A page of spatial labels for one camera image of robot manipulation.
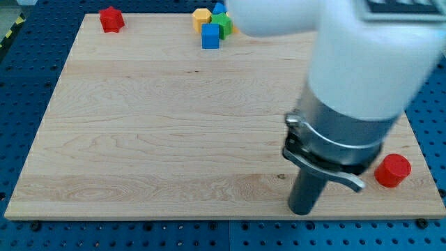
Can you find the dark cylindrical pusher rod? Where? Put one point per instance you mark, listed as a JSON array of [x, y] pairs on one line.
[[305, 192]]

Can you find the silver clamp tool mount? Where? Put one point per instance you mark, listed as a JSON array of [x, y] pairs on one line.
[[330, 146]]

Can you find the red cylinder block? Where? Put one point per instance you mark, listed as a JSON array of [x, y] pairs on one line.
[[392, 170]]

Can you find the yellow block behind arm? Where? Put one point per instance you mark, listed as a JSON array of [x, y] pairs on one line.
[[234, 27]]

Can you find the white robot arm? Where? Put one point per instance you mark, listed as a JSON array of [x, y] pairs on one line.
[[369, 60]]

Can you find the wooden board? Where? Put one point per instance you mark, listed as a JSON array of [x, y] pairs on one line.
[[144, 124]]

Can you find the green block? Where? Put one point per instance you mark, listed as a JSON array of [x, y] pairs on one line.
[[224, 23]]

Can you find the blue cube block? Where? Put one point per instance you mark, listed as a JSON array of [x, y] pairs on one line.
[[210, 36]]

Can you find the blue triangle block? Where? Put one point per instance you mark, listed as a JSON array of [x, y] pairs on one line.
[[219, 8]]

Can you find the yellow hexagon block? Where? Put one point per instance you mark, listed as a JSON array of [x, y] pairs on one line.
[[199, 17]]

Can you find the red star block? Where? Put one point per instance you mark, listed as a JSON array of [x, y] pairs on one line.
[[111, 19]]

